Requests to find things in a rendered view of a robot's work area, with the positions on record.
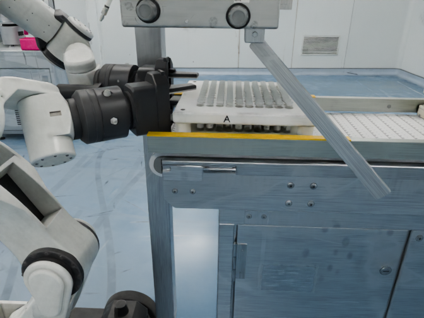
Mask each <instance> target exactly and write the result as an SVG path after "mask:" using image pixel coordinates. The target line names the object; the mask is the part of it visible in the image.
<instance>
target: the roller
mask: <svg viewBox="0 0 424 318"><path fill-rule="evenodd" d="M163 157H172V158H175V156H159V157H157V158H156V159H155V161H154V164H153V166H154V169H155V170H156V171H157V172H158V173H159V174H162V171H163V166H162V159H163Z"/></svg>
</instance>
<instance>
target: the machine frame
mask: <svg viewBox="0 0 424 318"><path fill-rule="evenodd" d="M134 29H135V38H136V55H137V64H138V67H141V66H143V65H145V64H150V65H155V63H156V60H157V59H158V58H160V57H166V46H165V28H148V27H134ZM143 147H144V163H145V172H146V188H147V197H148V214H149V223H150V239H151V255H152V265H153V281H154V290H155V306H156V318H176V313H177V301H176V285H175V256H174V226H173V210H172V205H171V204H170V203H168V202H167V201H166V200H165V199H164V193H163V178H162V177H160V176H158V175H156V174H154V173H153V172H152V171H151V168H150V164H149V162H150V158H151V156H152V154H153V153H148V143H147V135H143Z"/></svg>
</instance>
